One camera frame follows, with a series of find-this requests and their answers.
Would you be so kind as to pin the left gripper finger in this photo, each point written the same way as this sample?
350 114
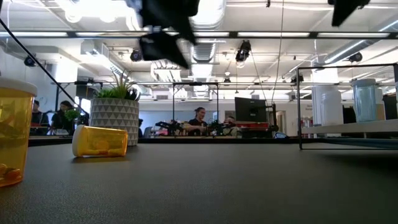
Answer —
161 48
185 28

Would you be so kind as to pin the black aluminium rig frame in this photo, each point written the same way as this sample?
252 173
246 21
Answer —
174 140

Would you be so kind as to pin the person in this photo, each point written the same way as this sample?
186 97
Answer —
199 123
231 126
62 118
38 119

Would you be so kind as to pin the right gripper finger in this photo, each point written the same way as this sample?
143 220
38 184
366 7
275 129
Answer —
343 9

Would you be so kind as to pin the small black robot arm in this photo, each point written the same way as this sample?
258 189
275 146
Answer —
169 125

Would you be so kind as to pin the large amber pill bottle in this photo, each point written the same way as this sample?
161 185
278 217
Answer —
15 130
99 141

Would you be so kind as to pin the white cap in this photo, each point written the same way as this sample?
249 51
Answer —
381 110
332 109

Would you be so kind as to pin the small leafy green plant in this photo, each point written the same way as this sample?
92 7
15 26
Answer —
72 114

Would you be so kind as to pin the succulent in patterned pot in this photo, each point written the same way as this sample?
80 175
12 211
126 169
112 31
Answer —
115 121

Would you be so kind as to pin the black computer monitor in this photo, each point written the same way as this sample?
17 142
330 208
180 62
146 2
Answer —
250 109

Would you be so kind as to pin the black ceiling spotlight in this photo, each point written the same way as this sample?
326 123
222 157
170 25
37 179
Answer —
30 61
136 56
355 57

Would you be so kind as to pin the black hanging camera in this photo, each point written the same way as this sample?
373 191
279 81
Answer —
243 51

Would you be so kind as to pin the black table mat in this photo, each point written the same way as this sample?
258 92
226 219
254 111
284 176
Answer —
199 193

